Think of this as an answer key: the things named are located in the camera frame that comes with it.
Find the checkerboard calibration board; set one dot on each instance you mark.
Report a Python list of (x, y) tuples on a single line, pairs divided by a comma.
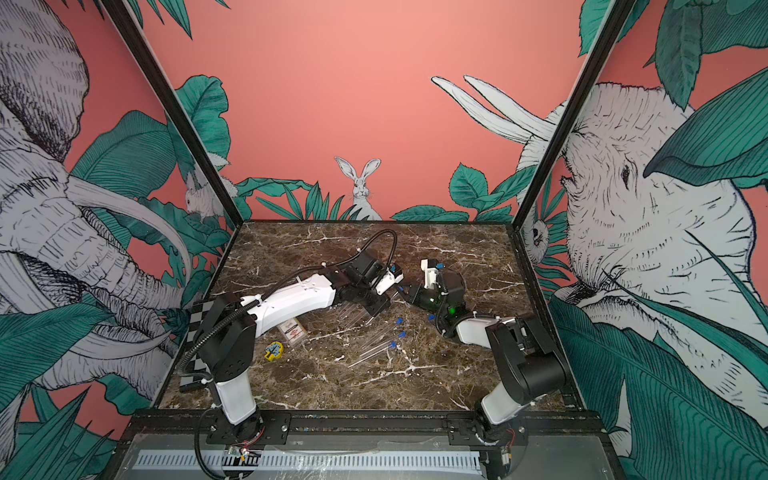
[(201, 312)]

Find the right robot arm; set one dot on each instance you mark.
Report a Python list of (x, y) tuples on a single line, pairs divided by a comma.
[(527, 359)]

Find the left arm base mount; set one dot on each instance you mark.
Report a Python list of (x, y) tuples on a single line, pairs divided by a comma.
[(261, 428)]

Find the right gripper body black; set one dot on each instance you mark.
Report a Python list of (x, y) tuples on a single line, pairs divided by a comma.
[(430, 300)]

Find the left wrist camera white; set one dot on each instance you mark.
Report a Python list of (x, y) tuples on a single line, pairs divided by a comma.
[(392, 276)]

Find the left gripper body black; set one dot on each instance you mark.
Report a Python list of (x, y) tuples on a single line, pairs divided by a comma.
[(371, 300)]

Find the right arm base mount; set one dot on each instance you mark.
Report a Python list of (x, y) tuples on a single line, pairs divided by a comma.
[(472, 429)]

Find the clear test tube blue stopper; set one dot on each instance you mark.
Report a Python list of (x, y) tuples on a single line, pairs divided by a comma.
[(359, 317), (373, 352), (393, 331)]

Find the yellow blue small toy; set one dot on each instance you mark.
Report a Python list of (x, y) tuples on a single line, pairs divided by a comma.
[(274, 351)]

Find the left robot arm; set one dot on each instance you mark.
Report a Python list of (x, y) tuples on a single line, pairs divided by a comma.
[(224, 343)]

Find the white slotted cable duct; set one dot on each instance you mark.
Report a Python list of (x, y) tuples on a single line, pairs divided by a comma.
[(275, 460)]

